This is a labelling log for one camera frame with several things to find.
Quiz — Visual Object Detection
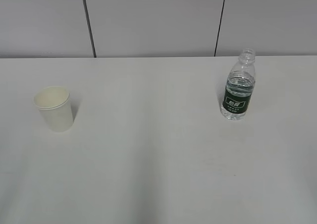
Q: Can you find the clear green-label water bottle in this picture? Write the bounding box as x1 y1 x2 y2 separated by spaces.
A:
220 49 256 120

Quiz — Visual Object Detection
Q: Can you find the white paper cup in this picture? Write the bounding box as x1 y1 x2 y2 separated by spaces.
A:
33 86 74 132

